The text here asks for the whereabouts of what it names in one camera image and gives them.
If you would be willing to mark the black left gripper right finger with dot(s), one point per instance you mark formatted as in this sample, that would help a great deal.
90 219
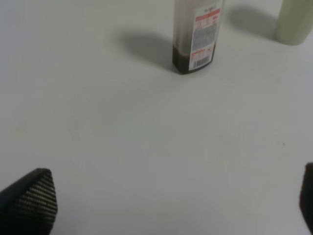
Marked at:
306 197

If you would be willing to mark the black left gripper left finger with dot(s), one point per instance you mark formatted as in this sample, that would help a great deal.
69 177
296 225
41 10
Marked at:
29 205

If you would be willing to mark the pale yellow plastic cup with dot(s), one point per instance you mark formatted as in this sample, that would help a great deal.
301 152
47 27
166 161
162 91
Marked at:
295 21

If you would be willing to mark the clear plastic drink bottle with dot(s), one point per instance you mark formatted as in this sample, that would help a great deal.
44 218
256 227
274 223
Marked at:
196 28

